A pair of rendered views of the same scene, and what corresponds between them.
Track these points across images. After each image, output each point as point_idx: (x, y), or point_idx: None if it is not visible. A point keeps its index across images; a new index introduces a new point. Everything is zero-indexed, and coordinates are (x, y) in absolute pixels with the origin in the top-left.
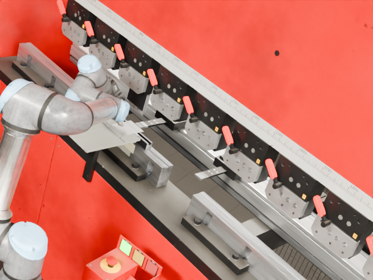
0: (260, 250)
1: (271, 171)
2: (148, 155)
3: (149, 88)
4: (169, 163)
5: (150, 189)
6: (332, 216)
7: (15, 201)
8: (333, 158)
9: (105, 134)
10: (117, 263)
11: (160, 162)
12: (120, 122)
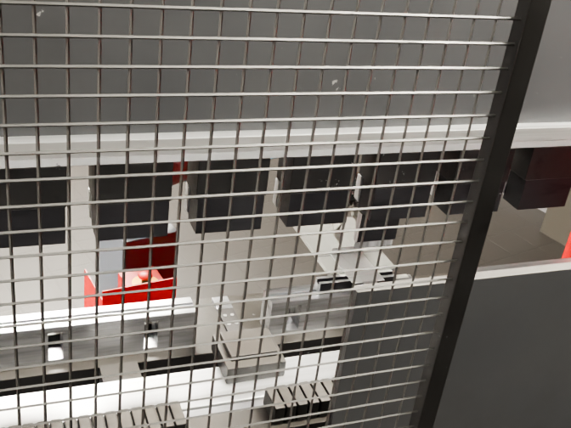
0: (36, 316)
1: None
2: (297, 285)
3: (363, 200)
4: (276, 301)
5: (257, 314)
6: None
7: None
8: None
9: (335, 244)
10: (139, 278)
11: (279, 291)
12: (330, 225)
